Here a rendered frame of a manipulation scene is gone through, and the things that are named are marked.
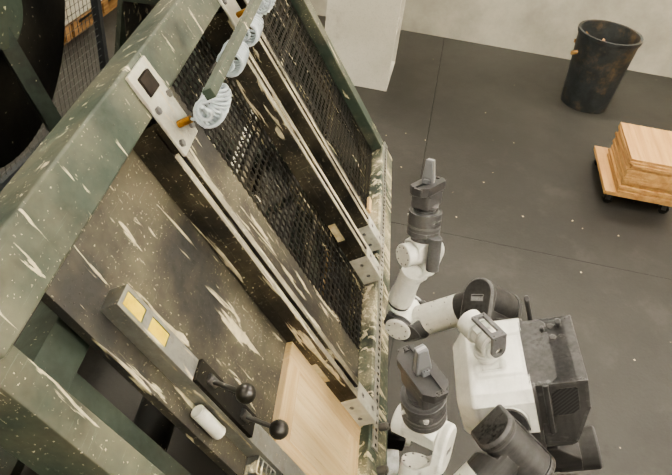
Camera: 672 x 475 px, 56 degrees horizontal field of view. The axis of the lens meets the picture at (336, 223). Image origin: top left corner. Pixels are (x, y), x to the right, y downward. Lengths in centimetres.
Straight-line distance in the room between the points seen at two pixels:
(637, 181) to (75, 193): 408
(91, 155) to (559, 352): 110
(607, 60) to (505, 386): 445
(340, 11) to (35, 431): 467
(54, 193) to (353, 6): 446
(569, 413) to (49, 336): 114
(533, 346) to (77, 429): 104
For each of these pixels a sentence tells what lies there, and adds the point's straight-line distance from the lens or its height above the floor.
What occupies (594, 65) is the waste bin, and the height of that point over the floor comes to 44.
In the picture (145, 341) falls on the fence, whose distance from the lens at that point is 119.
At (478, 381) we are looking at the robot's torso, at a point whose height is 133.
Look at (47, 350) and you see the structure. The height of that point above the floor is 168.
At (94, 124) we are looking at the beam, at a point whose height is 193.
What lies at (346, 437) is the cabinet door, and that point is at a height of 95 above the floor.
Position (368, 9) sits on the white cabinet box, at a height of 67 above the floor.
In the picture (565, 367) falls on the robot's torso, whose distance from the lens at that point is 157.
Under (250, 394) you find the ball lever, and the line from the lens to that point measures 119.
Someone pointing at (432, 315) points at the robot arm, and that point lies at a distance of 183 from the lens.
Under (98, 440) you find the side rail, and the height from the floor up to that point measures 165.
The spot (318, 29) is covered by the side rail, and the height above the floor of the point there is 145.
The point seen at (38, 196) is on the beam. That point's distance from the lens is 100.
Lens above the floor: 252
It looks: 39 degrees down
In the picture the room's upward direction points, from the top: 8 degrees clockwise
